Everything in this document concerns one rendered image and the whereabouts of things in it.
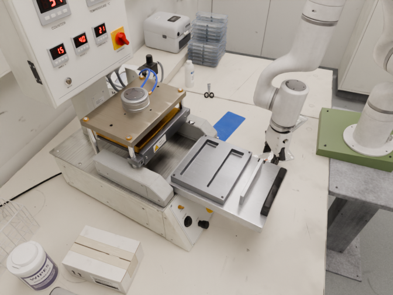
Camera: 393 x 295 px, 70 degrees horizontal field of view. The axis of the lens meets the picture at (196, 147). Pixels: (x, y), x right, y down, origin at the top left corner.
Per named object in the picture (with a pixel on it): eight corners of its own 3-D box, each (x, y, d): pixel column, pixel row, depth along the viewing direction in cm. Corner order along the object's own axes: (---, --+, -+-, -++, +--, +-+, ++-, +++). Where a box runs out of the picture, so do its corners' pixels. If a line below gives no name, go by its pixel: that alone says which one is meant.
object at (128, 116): (73, 136, 86) (58, 101, 77) (136, 87, 105) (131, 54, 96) (136, 166, 77) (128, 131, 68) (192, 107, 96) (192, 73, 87)
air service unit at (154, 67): (133, 101, 107) (127, 65, 96) (155, 83, 116) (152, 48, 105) (144, 105, 105) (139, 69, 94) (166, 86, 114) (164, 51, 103)
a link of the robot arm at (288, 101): (265, 120, 92) (293, 130, 89) (275, 86, 83) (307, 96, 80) (272, 106, 97) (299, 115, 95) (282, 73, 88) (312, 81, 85)
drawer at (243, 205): (164, 189, 83) (162, 172, 77) (200, 144, 96) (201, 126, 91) (259, 235, 72) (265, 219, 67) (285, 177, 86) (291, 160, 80)
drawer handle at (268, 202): (259, 213, 73) (262, 205, 70) (278, 174, 82) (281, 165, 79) (266, 217, 72) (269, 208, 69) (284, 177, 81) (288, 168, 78)
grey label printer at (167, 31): (144, 47, 177) (140, 19, 165) (160, 35, 190) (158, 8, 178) (178, 55, 170) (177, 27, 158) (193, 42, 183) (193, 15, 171)
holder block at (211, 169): (171, 181, 80) (170, 175, 78) (204, 139, 92) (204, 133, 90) (223, 205, 74) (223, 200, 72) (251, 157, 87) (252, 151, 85)
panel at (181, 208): (192, 247, 89) (168, 206, 79) (231, 181, 107) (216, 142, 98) (197, 248, 87) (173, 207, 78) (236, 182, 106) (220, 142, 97)
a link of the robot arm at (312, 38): (271, 10, 71) (247, 109, 92) (336, 24, 67) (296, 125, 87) (279, 2, 77) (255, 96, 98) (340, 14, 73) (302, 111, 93)
